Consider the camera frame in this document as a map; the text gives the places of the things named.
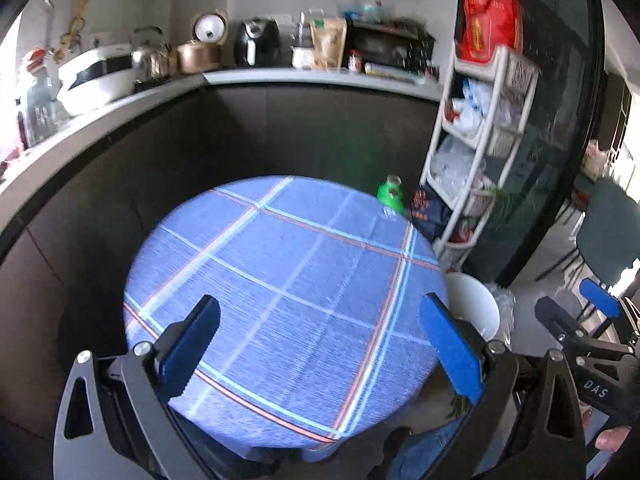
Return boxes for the black toaster oven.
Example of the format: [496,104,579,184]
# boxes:
[346,22,436,78]

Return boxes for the black air fryer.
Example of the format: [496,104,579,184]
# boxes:
[234,17,281,67]

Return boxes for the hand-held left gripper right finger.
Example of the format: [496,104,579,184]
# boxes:
[419,291,587,480]

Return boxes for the red gift bag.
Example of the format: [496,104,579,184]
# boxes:
[457,0,524,63]

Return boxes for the person's blue jeans leg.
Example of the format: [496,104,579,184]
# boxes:
[390,417,471,480]

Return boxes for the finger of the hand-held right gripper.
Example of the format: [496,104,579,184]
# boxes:
[579,277,640,346]
[534,296,640,368]

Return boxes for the navy printed bag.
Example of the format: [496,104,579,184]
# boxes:
[410,185,451,241]

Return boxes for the dark kitchen counter cabinet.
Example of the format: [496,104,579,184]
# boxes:
[0,67,446,311]

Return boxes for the person's right hand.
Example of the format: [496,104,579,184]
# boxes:
[595,424,633,457]

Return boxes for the black framed glass door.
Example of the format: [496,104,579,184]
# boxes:
[465,0,608,288]

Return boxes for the yellow gas hose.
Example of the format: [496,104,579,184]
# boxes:
[60,0,96,56]

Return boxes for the green scallion plant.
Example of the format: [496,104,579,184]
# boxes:
[487,185,526,231]

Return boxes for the clear plastic bags bundle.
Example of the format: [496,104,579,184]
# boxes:
[430,135,488,196]

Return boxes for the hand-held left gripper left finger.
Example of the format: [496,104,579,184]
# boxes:
[52,294,222,480]

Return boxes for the clear plastic bag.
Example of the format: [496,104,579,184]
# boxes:
[485,282,516,346]

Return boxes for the gold cooking pot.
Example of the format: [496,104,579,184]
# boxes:
[176,40,223,75]

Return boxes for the foil wrap box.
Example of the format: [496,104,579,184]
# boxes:
[364,62,421,83]

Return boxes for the teal dining chair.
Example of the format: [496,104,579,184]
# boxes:
[537,177,640,311]

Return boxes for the green vegetable leaves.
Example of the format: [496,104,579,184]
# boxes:
[447,392,473,421]

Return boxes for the glass jar red lid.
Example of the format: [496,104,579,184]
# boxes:
[17,47,63,146]

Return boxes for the round table blue cloth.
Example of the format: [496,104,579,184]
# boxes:
[122,175,448,463]

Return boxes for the kraft paper food bag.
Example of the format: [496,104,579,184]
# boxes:
[310,17,347,70]

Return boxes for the white black cooking appliance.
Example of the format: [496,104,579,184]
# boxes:
[56,44,138,117]

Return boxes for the plastic bag with green print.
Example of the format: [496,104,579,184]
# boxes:
[340,2,396,23]

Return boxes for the steel kettle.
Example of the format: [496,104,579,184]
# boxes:
[129,26,171,83]

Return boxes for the white plastic bags bundle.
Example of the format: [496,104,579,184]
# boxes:
[447,79,511,133]

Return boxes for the white trash bin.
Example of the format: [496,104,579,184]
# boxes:
[444,272,502,342]

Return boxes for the white storage rack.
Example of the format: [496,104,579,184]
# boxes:
[419,40,541,271]

